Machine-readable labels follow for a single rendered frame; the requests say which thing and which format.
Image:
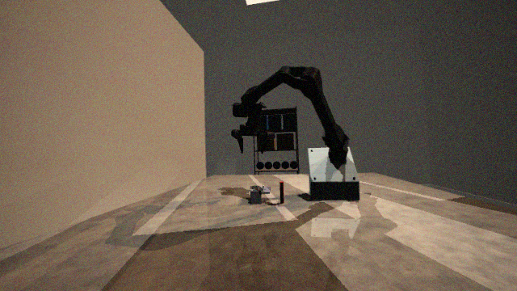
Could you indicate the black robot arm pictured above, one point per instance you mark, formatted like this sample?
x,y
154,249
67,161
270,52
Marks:
x,y
310,84

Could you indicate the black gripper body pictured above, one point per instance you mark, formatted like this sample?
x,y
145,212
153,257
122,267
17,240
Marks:
x,y
253,128

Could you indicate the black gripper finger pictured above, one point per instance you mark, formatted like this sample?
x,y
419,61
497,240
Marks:
x,y
240,142
264,144

